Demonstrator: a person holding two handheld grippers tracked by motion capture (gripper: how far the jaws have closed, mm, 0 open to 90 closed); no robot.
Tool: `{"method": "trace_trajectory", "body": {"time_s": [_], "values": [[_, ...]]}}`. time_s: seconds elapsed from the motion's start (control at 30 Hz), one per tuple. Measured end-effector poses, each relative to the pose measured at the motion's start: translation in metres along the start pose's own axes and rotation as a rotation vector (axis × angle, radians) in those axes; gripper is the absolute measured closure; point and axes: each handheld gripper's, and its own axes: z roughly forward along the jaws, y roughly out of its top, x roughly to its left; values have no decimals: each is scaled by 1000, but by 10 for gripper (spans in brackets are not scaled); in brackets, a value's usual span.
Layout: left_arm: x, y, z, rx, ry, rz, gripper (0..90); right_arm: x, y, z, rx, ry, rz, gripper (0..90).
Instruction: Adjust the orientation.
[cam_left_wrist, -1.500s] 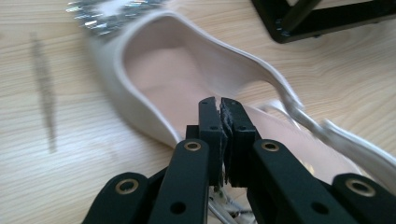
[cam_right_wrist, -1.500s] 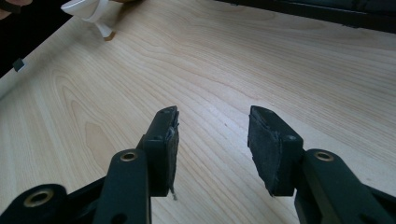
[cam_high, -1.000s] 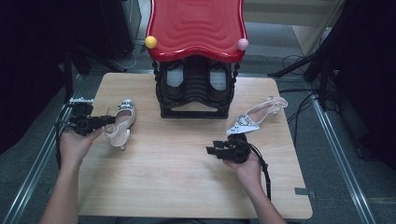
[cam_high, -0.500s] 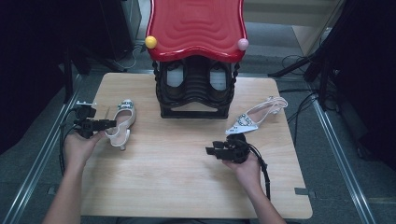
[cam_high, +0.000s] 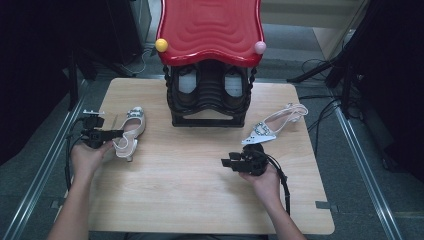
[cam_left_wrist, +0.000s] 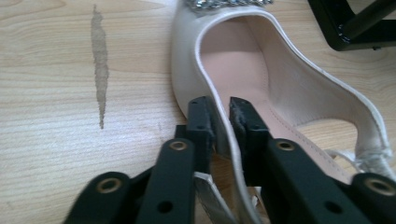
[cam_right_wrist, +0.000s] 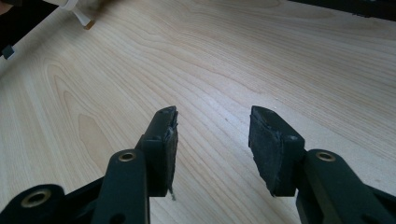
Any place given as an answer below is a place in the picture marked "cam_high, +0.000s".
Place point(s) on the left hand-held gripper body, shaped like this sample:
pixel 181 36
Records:
pixel 93 133

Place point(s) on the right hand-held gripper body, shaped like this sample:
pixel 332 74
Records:
pixel 253 160

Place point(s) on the white jewelled heeled shoe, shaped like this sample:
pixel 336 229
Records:
pixel 131 128
pixel 276 121

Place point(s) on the black leather shoe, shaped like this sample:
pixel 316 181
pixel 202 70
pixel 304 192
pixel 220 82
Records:
pixel 233 86
pixel 187 83

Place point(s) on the red and black shoe rack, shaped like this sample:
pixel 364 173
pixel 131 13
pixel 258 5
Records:
pixel 210 30

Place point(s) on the person's left hand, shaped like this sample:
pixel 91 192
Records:
pixel 85 161

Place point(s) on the person's right hand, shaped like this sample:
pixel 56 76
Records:
pixel 268 186

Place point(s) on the grey tape piece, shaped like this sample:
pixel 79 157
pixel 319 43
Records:
pixel 56 204
pixel 322 205

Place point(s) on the dark curtain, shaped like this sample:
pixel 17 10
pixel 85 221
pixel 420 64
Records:
pixel 393 100
pixel 26 83

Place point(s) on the yellow ball knob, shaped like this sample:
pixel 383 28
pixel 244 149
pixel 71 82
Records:
pixel 161 45

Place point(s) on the black stand leg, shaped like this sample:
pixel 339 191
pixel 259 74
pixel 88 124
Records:
pixel 310 72

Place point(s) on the pink ball knob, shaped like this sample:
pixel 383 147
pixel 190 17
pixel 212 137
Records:
pixel 260 47

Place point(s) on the beige cabinet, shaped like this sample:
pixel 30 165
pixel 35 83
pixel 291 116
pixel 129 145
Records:
pixel 300 13

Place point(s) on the black stand post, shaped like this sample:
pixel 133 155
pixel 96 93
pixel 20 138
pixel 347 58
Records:
pixel 73 93

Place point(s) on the metal floor rail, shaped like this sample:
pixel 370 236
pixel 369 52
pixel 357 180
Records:
pixel 365 173
pixel 46 166

